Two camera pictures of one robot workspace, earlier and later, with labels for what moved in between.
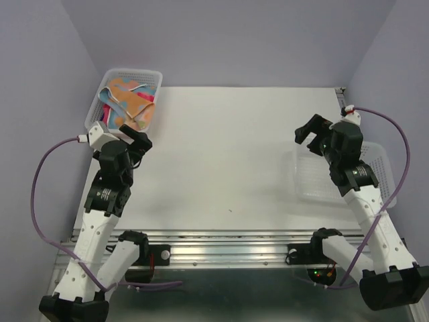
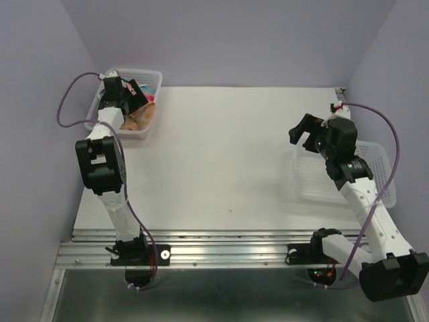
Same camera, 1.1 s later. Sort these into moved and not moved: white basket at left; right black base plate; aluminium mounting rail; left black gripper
Moved: left black gripper
Not moved: white basket at left; aluminium mounting rail; right black base plate
